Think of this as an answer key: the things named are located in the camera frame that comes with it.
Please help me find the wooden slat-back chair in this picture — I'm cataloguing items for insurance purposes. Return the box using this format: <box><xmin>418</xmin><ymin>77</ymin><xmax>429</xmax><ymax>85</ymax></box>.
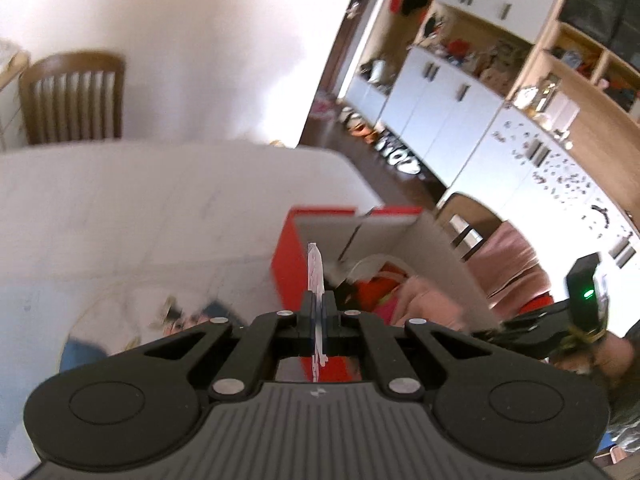
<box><xmin>19</xmin><ymin>51</ymin><xmax>126</xmax><ymax>147</ymax></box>

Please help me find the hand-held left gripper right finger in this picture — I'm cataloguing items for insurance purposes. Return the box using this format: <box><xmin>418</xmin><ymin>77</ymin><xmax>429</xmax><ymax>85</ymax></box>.
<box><xmin>320</xmin><ymin>291</ymin><xmax>526</xmax><ymax>401</ymax></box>

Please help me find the row of small shelf items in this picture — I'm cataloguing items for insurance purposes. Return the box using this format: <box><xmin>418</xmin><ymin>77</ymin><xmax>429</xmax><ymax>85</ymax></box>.
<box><xmin>415</xmin><ymin>35</ymin><xmax>533</xmax><ymax>88</ymax></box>

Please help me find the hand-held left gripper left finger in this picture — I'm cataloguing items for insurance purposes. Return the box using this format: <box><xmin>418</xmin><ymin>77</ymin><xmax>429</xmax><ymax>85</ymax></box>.
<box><xmin>107</xmin><ymin>290</ymin><xmax>318</xmax><ymax>401</ymax></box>

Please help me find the blurred colourful object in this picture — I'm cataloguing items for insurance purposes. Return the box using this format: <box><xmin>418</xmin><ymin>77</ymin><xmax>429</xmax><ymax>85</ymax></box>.
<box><xmin>150</xmin><ymin>295</ymin><xmax>241</xmax><ymax>342</ymax></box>

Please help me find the white cardboard box red trim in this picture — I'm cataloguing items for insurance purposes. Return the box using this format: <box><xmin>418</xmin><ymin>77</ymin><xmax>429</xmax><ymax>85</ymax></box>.
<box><xmin>270</xmin><ymin>205</ymin><xmax>501</xmax><ymax>386</ymax></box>

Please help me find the white lower cabinet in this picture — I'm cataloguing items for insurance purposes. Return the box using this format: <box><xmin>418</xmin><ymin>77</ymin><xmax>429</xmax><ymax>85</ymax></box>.
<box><xmin>345</xmin><ymin>46</ymin><xmax>505</xmax><ymax>192</ymax></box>

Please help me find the wooden shelving unit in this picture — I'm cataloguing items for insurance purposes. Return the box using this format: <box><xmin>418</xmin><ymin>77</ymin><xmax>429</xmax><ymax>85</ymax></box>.
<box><xmin>365</xmin><ymin>0</ymin><xmax>640</xmax><ymax>126</ymax></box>

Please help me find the orange-red knit cloth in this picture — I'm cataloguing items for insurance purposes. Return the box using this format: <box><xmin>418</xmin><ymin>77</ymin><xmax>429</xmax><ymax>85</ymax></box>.
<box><xmin>357</xmin><ymin>267</ymin><xmax>408</xmax><ymax>311</ymax></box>

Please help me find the row of shoes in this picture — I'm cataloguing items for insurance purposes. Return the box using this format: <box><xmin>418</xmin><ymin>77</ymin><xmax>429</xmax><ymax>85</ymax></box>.
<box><xmin>340</xmin><ymin>110</ymin><xmax>421</xmax><ymax>177</ymax></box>

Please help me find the person's right forearm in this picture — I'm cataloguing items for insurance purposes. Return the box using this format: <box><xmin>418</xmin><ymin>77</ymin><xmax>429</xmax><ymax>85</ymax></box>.
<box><xmin>597</xmin><ymin>335</ymin><xmax>640</xmax><ymax>431</ymax></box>

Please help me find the white sideboard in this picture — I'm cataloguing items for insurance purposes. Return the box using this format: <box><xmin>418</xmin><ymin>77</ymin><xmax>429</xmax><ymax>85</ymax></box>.
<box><xmin>0</xmin><ymin>40</ymin><xmax>32</xmax><ymax>152</ymax></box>

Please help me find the pink fleece towel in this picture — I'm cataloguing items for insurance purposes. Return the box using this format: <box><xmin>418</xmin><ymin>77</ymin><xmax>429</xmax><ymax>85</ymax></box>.
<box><xmin>377</xmin><ymin>275</ymin><xmax>468</xmax><ymax>333</ymax></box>

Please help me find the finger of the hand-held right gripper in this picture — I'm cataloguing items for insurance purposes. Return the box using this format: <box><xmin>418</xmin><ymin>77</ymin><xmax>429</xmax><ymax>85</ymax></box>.
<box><xmin>500</xmin><ymin>300</ymin><xmax>573</xmax><ymax>333</ymax></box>
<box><xmin>472</xmin><ymin>327</ymin><xmax>571</xmax><ymax>361</ymax></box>

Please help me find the thin translucent plastic card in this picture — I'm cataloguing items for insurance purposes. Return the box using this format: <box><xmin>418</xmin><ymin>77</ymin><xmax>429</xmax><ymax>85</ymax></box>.
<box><xmin>306</xmin><ymin>242</ymin><xmax>328</xmax><ymax>381</ymax></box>

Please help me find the pink fringed scarf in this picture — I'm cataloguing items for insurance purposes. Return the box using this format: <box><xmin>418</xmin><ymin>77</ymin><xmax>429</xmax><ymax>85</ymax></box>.
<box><xmin>467</xmin><ymin>222</ymin><xmax>553</xmax><ymax>311</ymax></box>

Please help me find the red cushion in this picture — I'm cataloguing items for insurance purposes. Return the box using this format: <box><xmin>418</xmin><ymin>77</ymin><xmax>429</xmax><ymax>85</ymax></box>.
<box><xmin>500</xmin><ymin>292</ymin><xmax>556</xmax><ymax>323</ymax></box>

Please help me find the wooden chair with scarf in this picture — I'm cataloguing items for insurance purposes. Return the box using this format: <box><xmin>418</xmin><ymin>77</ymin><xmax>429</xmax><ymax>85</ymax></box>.
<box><xmin>435</xmin><ymin>191</ymin><xmax>506</xmax><ymax>263</ymax></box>

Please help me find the glass jar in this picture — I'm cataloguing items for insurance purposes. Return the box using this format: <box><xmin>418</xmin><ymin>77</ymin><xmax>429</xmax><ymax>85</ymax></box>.
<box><xmin>530</xmin><ymin>74</ymin><xmax>561</xmax><ymax>113</ymax></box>

